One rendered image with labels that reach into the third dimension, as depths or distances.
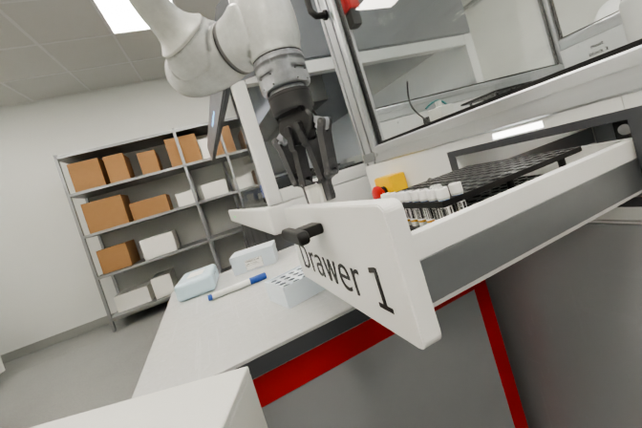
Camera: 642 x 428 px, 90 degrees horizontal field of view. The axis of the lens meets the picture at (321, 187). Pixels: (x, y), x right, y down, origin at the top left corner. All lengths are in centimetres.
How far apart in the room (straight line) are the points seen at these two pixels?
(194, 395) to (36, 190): 478
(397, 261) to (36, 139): 496
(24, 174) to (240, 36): 461
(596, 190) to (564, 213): 6
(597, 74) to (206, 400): 50
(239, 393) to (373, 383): 33
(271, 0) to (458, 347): 65
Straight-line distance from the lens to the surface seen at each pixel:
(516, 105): 55
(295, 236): 32
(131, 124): 481
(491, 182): 38
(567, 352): 69
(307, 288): 58
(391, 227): 23
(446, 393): 67
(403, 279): 24
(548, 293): 64
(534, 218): 35
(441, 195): 33
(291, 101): 54
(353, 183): 127
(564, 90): 52
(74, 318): 502
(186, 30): 65
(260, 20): 58
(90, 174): 436
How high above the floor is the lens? 96
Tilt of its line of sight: 2 degrees down
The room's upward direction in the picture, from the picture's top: 17 degrees counter-clockwise
